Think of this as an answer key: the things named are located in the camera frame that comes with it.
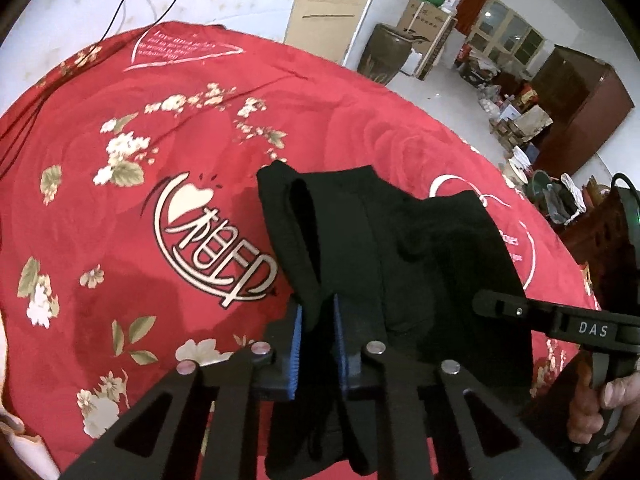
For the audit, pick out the dark ceramic jar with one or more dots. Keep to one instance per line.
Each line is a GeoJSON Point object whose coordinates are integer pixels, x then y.
{"type": "Point", "coordinates": [385, 55]}

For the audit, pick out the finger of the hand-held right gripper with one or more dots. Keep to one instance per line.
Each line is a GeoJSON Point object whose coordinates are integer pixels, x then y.
{"type": "Point", "coordinates": [510, 307]}

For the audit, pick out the person's right hand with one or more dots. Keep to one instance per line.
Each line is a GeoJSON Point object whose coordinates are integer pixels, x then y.
{"type": "Point", "coordinates": [585, 415]}

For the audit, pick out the window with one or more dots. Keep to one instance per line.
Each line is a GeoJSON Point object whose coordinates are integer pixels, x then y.
{"type": "Point", "coordinates": [510, 30]}

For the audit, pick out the dark wooden table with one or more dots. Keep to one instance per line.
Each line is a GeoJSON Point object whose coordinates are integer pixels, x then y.
{"type": "Point", "coordinates": [595, 240]}

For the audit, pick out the dark wooden cabinet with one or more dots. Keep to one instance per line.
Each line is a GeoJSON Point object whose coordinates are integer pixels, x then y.
{"type": "Point", "coordinates": [585, 110]}

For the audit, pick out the black pants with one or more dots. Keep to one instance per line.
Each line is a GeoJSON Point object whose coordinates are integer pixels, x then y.
{"type": "Point", "coordinates": [425, 260]}

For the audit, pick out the cardboard box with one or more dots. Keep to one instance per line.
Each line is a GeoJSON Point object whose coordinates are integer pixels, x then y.
{"type": "Point", "coordinates": [425, 30]}

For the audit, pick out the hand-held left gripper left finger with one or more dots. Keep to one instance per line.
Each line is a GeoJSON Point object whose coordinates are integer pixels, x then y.
{"type": "Point", "coordinates": [295, 345]}

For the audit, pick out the pile of household clutter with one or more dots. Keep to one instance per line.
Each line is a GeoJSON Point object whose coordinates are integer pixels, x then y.
{"type": "Point", "coordinates": [505, 105]}

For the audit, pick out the brown cardboard sheet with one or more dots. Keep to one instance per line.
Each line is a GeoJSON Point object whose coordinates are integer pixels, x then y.
{"type": "Point", "coordinates": [325, 5]}

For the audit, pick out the red floral blanket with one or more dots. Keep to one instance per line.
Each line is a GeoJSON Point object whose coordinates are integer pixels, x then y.
{"type": "Point", "coordinates": [150, 260]}

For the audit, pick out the white enamel basin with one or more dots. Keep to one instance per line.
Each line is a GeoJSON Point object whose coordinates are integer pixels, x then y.
{"type": "Point", "coordinates": [519, 170]}

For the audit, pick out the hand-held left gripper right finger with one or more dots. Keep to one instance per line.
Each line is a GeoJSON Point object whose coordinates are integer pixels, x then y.
{"type": "Point", "coordinates": [342, 355]}

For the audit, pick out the red curtain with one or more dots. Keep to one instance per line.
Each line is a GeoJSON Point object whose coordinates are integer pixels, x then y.
{"type": "Point", "coordinates": [470, 5]}

